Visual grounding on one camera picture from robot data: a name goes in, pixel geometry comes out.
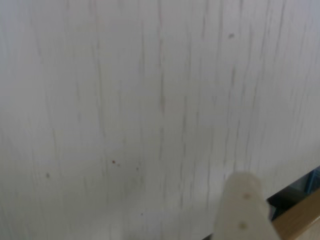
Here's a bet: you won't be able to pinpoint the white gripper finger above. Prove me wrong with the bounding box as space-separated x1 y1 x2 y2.
213 171 279 240

